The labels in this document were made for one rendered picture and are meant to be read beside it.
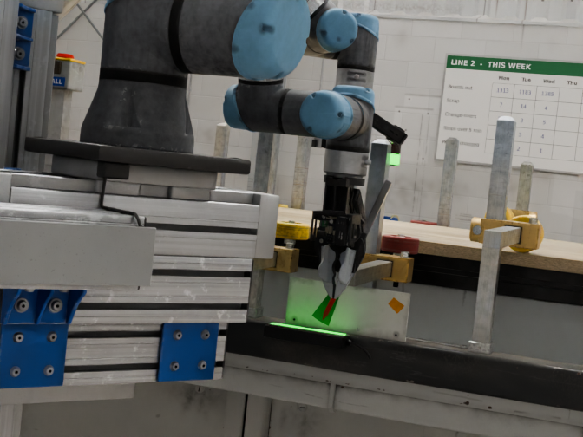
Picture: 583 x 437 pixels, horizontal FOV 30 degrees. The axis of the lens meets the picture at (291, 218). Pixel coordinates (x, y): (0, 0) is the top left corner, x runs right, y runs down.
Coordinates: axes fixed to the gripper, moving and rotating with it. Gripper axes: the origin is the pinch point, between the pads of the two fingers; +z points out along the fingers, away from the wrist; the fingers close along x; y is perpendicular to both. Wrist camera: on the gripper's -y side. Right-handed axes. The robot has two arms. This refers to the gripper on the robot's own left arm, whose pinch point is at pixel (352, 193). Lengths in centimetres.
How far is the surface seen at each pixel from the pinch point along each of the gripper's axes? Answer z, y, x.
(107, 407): 61, 51, -54
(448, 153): -12, -37, -112
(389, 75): -90, -86, -755
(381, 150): -9.4, -5.4, -7.2
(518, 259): 10.5, -37.6, -12.5
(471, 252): 10.3, -28.1, -15.9
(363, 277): 14.8, -2.1, 16.6
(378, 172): -4.9, -5.4, -7.2
